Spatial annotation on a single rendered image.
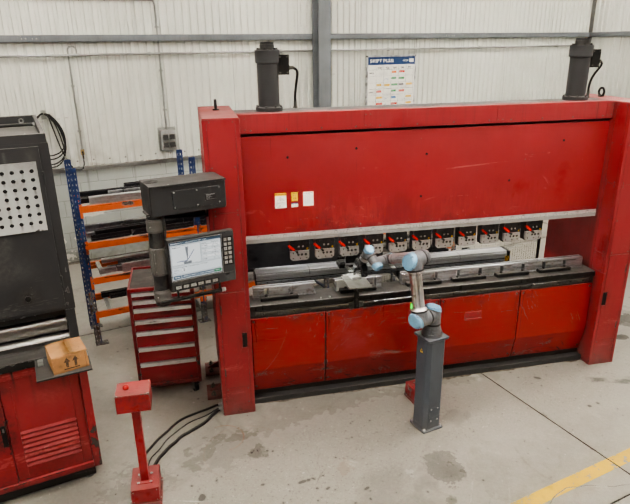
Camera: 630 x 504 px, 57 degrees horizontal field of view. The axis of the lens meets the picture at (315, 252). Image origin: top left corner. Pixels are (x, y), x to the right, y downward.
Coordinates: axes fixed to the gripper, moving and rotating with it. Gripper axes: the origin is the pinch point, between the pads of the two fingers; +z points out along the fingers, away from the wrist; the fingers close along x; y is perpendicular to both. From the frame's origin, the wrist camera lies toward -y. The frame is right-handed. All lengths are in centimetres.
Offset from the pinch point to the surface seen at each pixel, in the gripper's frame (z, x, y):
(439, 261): 25, -88, 15
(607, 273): -11, -215, -34
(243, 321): 17, 93, -18
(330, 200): -38, 20, 46
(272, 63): -107, 59, 117
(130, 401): -25, 176, -78
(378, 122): -85, -16, 79
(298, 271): 33, 37, 26
